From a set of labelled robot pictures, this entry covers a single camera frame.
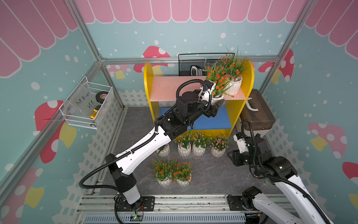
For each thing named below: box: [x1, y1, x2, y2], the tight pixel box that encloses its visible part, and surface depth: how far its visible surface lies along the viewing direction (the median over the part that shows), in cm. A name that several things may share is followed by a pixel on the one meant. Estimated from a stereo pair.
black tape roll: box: [95, 91, 109, 104], surface depth 81 cm
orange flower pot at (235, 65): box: [220, 45, 251, 96], surface depth 67 cm
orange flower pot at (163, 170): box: [145, 157, 174, 188], surface depth 74 cm
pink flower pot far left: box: [156, 143, 171, 158], surface depth 91 cm
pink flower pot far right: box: [208, 133, 232, 158], surface depth 84 cm
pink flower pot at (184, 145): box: [174, 130, 193, 158], surface depth 88 cm
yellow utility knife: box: [89, 105, 102, 119], surface depth 65 cm
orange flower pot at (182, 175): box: [172, 161, 193, 188], surface depth 74 cm
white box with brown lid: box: [235, 89, 276, 138], surface depth 94 cm
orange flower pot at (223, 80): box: [205, 63, 235, 102], surface depth 53 cm
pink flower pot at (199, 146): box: [192, 131, 210, 157], surface depth 87 cm
